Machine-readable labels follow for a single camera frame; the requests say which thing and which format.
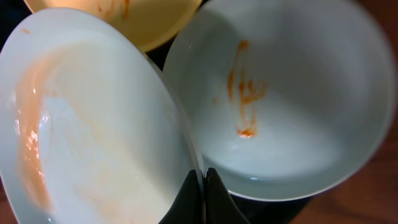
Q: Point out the yellow plate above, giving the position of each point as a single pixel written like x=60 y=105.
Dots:
x=148 y=24

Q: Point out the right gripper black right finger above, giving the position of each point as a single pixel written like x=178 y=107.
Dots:
x=220 y=207

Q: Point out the light blue plate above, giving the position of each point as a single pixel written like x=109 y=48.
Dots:
x=89 y=131

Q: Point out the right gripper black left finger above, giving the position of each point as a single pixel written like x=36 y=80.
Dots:
x=187 y=206

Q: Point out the pale green plate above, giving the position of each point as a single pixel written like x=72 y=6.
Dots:
x=286 y=99

